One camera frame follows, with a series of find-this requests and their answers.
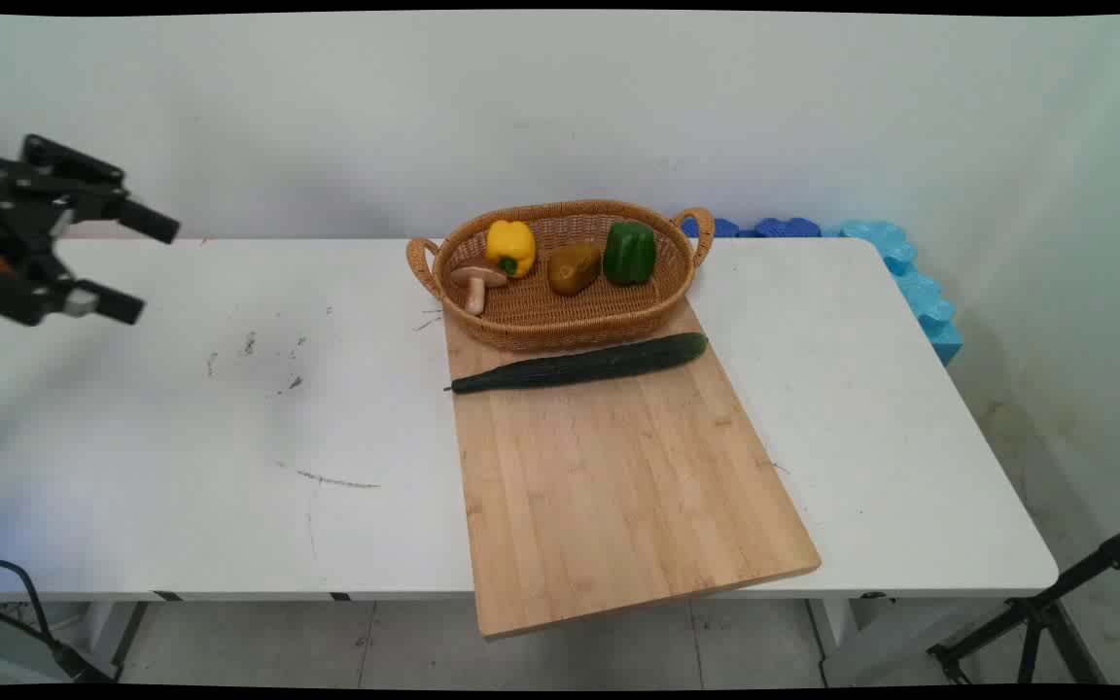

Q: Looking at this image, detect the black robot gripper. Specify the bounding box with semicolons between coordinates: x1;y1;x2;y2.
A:
0;131;182;328

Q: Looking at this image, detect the long dark green cucumber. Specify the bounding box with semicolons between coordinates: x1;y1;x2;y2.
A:
443;332;710;395

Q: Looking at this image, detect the white table leg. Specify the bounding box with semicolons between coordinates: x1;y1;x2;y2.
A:
806;595;916;687
84;600;149;682

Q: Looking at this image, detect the brown mushroom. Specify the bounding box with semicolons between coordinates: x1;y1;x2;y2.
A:
450;261;508;316

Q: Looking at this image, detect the yellow bell pepper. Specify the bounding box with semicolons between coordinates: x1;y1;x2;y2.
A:
485;220;538;280

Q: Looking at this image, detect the brown pear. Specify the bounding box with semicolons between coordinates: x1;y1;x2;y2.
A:
547;243;604;297

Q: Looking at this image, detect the green bell pepper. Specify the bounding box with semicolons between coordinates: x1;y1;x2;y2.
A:
603;221;658;286

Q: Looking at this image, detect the bamboo cutting board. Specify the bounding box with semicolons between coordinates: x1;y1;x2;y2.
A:
442;297;823;640

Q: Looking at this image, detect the dark blue foam mat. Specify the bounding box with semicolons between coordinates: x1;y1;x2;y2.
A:
680;216;843;240

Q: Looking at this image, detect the light blue foam mat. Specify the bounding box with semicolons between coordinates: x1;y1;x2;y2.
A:
822;220;964;368

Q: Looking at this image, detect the black tripod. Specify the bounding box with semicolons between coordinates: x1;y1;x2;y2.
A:
927;515;1120;686

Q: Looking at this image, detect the black cable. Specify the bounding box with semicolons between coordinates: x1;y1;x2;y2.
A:
0;553;70;672

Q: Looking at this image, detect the woven wicker basket with handles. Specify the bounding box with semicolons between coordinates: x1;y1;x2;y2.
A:
406;199;717;353

